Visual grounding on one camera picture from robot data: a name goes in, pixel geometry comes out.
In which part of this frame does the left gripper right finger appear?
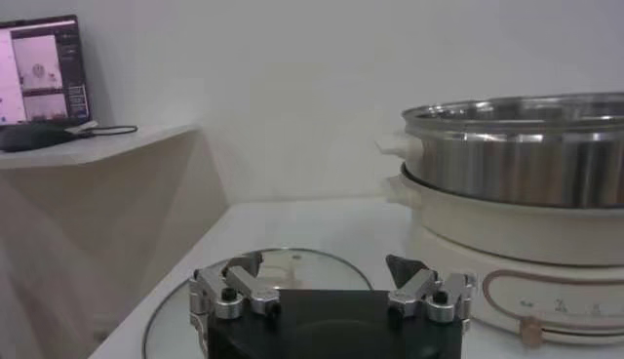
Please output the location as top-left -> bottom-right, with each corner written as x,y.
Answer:
384,253 -> 477,326

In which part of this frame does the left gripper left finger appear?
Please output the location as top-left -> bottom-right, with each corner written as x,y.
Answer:
188,251 -> 283,322

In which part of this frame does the steel steamer basket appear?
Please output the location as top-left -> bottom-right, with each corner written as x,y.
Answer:
374,92 -> 624,209

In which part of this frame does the glass pot lid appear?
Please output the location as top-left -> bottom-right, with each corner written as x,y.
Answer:
141,247 -> 374,359

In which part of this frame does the cream electric cooker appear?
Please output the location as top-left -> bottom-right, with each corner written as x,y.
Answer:
383,165 -> 624,348

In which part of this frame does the white side table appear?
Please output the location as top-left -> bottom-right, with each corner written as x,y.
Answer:
0,124 -> 230,359

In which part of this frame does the black laptop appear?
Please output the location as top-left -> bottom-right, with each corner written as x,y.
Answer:
0,14 -> 98,153

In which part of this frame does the black looped cable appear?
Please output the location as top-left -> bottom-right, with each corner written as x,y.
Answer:
72,124 -> 139,139

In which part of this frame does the white cable connector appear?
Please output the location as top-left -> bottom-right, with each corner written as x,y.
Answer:
64,120 -> 99,137

